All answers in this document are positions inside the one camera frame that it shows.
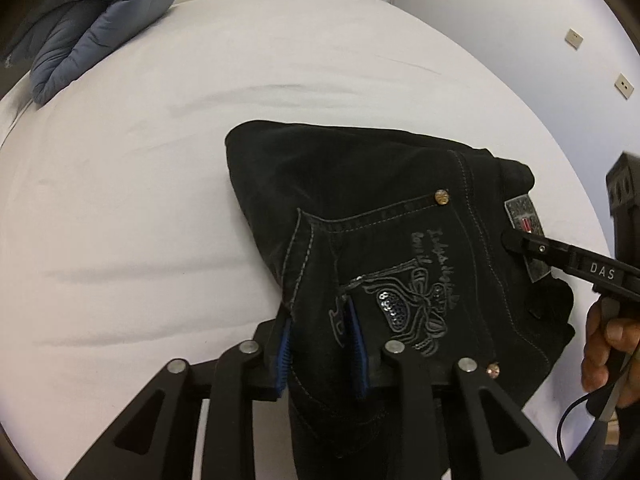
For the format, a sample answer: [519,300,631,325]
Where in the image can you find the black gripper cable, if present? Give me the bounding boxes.
[555,389,609,463]

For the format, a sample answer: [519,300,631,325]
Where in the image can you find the upper wall switch plate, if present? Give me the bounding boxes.
[565,28,584,50]

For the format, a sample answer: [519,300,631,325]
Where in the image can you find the lower wall socket plate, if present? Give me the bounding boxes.
[614,74,634,100]

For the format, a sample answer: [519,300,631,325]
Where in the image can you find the person's right hand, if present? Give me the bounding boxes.
[582,297,640,408]

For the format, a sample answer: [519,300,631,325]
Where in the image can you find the folded blue duvet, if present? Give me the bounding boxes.
[2,0,175,105]

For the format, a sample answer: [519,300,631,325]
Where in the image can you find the black denim pants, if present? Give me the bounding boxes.
[226,120,575,479]

